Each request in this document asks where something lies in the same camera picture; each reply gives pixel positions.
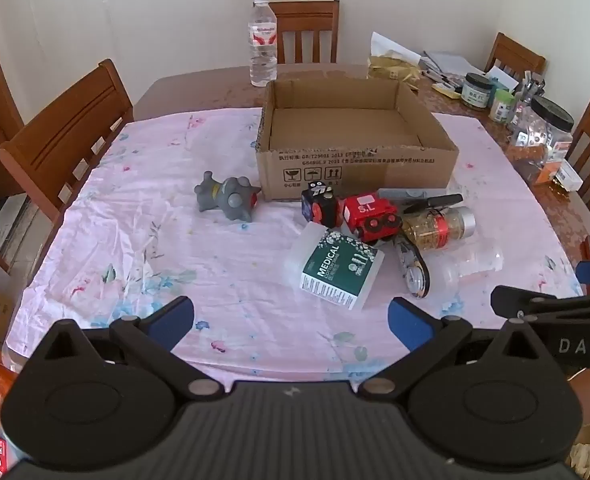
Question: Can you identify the black cube toy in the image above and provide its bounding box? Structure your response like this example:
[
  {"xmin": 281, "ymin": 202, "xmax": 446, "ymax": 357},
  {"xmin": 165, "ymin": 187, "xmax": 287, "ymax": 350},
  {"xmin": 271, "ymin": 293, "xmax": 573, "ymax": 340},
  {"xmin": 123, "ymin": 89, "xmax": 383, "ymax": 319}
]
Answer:
[{"xmin": 301, "ymin": 182, "xmax": 344, "ymax": 228}]

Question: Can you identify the small jar with green lid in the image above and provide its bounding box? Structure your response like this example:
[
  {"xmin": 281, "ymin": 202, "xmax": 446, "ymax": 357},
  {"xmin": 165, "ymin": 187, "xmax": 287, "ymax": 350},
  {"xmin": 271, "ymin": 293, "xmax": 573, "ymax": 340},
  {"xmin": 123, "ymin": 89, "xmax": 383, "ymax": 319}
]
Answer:
[{"xmin": 489, "ymin": 88, "xmax": 516, "ymax": 122}]

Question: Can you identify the gold tissue pack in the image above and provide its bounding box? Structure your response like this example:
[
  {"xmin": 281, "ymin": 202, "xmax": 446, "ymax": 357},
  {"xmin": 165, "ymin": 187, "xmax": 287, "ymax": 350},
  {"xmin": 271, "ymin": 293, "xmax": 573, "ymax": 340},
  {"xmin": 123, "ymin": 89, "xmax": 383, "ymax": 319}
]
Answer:
[{"xmin": 367, "ymin": 31, "xmax": 423, "ymax": 83}]

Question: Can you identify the black oval metal gadget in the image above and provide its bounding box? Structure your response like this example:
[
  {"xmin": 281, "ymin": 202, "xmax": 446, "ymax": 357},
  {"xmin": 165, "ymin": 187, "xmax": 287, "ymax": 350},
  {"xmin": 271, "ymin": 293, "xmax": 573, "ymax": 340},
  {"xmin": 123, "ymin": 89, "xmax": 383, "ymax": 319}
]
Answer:
[{"xmin": 397, "ymin": 240, "xmax": 432, "ymax": 300}]

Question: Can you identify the large clear jar black lid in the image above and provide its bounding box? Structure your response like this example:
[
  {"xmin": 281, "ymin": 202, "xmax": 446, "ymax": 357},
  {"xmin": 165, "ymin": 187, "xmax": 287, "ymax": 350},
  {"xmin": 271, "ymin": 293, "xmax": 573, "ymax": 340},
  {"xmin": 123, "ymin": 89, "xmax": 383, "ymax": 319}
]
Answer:
[{"xmin": 507, "ymin": 96, "xmax": 574, "ymax": 183}]

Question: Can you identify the clear pen holder with pens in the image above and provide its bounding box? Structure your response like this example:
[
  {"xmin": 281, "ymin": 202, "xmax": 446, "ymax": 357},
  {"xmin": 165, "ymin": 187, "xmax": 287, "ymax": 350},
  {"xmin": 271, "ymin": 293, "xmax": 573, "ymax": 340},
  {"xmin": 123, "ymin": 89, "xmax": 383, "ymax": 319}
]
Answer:
[{"xmin": 512, "ymin": 71, "xmax": 546, "ymax": 126}]

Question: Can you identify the pink floral tablecloth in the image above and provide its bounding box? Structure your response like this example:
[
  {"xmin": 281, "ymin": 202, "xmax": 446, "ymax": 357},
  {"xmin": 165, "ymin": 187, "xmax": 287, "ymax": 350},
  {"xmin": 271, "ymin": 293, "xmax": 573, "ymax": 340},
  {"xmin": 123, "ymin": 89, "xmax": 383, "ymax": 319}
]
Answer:
[{"xmin": 5, "ymin": 107, "xmax": 586, "ymax": 386}]

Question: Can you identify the white envelope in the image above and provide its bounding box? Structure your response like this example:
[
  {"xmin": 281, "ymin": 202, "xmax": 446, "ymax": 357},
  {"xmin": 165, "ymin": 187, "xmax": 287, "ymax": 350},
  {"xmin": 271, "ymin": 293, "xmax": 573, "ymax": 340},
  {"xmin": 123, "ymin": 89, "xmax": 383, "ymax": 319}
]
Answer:
[{"xmin": 487, "ymin": 65, "xmax": 520, "ymax": 92}]

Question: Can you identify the black handled brush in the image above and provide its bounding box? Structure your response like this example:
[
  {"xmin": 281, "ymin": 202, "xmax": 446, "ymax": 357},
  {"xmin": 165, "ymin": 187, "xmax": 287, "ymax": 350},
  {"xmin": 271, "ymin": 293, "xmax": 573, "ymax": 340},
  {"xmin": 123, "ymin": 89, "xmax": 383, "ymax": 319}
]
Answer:
[{"xmin": 400, "ymin": 193, "xmax": 464, "ymax": 216}]

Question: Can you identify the white box with green label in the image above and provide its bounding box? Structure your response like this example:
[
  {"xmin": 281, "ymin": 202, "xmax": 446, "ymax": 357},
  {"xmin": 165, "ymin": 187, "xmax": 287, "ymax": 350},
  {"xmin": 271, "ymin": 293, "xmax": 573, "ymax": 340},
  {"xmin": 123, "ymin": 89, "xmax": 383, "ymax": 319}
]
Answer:
[{"xmin": 285, "ymin": 222, "xmax": 386, "ymax": 311}]

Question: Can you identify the glass bottle with silver cap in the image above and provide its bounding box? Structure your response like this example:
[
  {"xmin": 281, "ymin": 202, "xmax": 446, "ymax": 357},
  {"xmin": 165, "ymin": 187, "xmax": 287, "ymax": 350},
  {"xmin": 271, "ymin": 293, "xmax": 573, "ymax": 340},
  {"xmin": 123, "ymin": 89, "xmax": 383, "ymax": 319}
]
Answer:
[{"xmin": 401, "ymin": 206, "xmax": 476, "ymax": 251}]

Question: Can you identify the clear plastic jar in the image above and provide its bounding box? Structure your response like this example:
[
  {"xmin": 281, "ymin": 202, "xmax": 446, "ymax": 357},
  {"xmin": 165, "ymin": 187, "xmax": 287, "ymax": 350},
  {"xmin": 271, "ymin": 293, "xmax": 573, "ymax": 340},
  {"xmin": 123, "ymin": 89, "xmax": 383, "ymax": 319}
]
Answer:
[{"xmin": 425, "ymin": 240, "xmax": 506, "ymax": 291}]

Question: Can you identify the stack of grey papers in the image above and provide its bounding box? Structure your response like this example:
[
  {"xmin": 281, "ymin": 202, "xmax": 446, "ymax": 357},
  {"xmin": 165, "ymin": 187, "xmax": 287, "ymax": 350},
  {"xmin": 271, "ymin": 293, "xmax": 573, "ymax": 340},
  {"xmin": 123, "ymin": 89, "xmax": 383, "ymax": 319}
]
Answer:
[{"xmin": 420, "ymin": 50, "xmax": 486, "ymax": 78}]

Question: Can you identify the red toy train block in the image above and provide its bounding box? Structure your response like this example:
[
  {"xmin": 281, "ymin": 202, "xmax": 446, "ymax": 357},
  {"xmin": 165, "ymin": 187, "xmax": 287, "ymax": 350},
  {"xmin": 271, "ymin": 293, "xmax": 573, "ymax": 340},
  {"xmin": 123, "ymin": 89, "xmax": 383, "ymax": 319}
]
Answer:
[{"xmin": 343, "ymin": 192, "xmax": 403, "ymax": 246}]

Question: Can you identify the grey spiky animal toy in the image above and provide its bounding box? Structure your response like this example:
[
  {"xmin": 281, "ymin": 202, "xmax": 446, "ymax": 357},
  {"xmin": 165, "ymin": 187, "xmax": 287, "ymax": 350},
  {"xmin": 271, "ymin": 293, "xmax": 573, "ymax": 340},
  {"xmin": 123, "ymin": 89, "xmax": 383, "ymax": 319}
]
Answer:
[{"xmin": 195, "ymin": 171, "xmax": 262, "ymax": 222}]

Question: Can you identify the dark jar with white label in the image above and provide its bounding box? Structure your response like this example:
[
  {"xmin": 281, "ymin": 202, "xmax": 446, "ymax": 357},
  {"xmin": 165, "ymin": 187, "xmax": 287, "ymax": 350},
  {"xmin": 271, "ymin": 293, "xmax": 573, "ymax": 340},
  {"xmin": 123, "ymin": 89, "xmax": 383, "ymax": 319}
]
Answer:
[{"xmin": 461, "ymin": 72, "xmax": 494, "ymax": 109}]

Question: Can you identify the orange package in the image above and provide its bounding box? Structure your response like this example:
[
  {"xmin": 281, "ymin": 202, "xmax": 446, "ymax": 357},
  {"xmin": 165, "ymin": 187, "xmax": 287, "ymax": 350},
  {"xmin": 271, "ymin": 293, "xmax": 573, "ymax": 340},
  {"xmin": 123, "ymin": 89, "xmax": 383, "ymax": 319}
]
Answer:
[{"xmin": 535, "ymin": 142, "xmax": 584, "ymax": 191}]

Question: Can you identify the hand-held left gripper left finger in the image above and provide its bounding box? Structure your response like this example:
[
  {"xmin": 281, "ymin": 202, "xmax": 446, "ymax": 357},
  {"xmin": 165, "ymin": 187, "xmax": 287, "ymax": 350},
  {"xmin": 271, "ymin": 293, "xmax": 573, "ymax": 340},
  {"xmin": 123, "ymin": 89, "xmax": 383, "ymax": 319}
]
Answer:
[{"xmin": 40, "ymin": 296, "xmax": 222, "ymax": 402}]

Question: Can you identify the clear plastic water bottle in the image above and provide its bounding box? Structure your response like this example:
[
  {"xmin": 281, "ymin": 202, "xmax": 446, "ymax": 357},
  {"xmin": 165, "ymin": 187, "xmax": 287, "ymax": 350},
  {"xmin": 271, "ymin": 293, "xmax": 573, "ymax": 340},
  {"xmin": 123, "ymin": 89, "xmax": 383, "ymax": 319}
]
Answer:
[{"xmin": 247, "ymin": 0, "xmax": 278, "ymax": 87}]

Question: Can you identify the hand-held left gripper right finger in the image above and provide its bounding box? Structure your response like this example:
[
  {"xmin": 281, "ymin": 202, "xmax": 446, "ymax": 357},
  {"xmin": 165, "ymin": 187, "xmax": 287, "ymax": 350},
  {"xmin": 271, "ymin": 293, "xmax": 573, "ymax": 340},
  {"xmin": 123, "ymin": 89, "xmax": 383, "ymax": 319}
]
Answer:
[{"xmin": 358, "ymin": 296, "xmax": 546, "ymax": 402}]

